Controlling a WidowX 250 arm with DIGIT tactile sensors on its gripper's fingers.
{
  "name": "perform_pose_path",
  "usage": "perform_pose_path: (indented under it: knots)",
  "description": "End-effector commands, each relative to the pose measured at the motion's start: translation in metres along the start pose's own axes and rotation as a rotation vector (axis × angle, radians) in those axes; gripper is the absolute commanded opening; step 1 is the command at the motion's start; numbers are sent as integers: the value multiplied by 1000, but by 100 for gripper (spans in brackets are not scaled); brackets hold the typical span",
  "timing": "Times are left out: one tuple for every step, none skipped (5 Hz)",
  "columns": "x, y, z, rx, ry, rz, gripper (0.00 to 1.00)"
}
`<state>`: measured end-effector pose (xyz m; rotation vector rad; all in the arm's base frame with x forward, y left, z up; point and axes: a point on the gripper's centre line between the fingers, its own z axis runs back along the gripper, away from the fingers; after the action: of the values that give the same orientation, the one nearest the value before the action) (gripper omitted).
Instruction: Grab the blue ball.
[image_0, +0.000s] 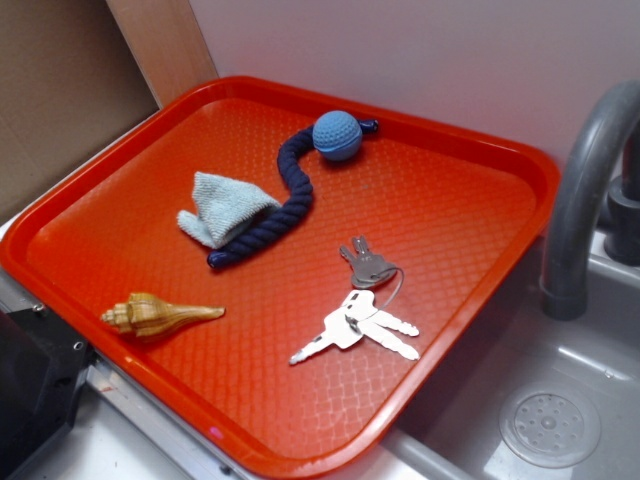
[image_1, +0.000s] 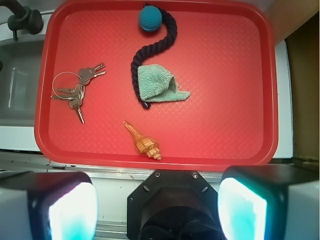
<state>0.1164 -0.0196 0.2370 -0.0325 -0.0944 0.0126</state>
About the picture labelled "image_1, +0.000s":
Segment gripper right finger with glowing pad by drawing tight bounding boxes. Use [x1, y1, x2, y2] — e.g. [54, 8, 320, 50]
[217, 164, 320, 240]

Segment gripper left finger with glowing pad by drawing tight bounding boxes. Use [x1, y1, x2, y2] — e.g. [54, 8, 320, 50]
[0, 170, 98, 240]

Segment blue dimpled ball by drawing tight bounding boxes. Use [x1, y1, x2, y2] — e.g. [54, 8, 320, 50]
[138, 5, 162, 32]

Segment orange spiral seashell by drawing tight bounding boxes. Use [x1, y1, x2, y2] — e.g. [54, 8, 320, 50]
[123, 121, 162, 161]

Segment grey sink basin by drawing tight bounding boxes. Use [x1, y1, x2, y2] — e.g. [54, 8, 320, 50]
[0, 39, 44, 127]

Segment silver key bunch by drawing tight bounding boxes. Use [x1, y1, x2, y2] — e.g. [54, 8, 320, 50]
[50, 62, 107, 125]

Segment light green folded cloth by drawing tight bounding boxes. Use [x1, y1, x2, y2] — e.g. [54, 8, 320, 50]
[137, 64, 191, 103]

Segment red plastic tray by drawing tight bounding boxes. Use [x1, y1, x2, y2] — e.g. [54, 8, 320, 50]
[34, 0, 278, 172]

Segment brown cardboard panel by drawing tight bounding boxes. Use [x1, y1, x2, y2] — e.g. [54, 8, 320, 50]
[285, 12, 320, 161]

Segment grey sink faucet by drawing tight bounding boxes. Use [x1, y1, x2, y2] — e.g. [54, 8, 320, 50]
[0, 0, 44, 41]

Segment black octagonal mount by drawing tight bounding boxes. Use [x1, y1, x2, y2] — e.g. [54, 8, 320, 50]
[126, 170, 226, 240]

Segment dark blue twisted rope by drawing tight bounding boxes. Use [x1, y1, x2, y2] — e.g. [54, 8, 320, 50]
[130, 2, 178, 110]

